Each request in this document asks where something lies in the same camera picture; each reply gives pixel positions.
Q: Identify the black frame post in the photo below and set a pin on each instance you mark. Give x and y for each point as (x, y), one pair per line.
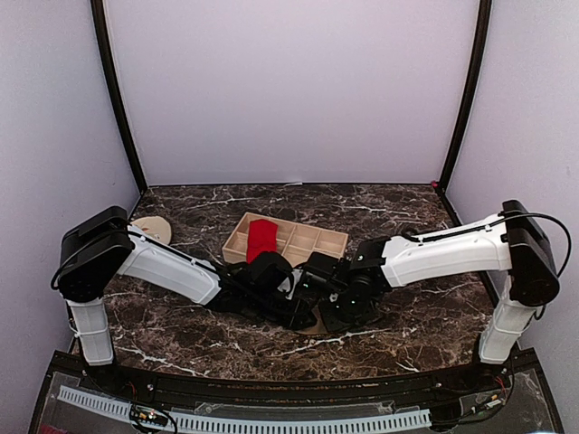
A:
(468, 94)
(112, 82)

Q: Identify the left circuit board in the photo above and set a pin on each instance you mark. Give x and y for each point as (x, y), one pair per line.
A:
(146, 416)

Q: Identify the red sock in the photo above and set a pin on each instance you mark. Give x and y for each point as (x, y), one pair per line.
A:
(262, 237)

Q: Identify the left black frame post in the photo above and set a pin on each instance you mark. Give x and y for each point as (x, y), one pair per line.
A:
(112, 82)

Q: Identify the round wooden plate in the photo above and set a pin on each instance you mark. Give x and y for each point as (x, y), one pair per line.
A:
(155, 227)

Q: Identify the white slotted cable duct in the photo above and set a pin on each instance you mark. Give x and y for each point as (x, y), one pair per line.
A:
(247, 420)

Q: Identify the wooden compartment tray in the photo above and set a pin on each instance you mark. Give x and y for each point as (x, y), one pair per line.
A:
(295, 241)

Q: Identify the right circuit board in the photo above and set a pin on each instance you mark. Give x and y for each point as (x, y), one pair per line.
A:
(487, 404)

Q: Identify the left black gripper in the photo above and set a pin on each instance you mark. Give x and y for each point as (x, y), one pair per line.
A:
(297, 316)

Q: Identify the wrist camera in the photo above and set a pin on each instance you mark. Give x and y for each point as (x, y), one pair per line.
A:
(326, 272)
(272, 275)

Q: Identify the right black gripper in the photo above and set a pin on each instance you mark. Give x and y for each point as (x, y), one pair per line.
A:
(334, 325)

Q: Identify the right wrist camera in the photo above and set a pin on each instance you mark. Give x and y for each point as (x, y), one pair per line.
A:
(326, 272)

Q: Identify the beige ribbed sock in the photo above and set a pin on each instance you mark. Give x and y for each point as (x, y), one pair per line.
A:
(318, 329)

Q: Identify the circuit board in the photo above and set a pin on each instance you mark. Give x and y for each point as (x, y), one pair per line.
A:
(487, 404)
(146, 416)

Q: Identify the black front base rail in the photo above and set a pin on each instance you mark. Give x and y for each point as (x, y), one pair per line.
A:
(437, 388)

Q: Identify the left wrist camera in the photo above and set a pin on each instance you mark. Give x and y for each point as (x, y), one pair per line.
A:
(272, 275)

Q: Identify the right black frame post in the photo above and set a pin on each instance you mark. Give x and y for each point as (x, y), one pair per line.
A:
(468, 94)

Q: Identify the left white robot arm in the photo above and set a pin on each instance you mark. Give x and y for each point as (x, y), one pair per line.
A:
(107, 245)

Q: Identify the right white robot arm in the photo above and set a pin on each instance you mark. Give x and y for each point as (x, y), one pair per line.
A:
(509, 241)

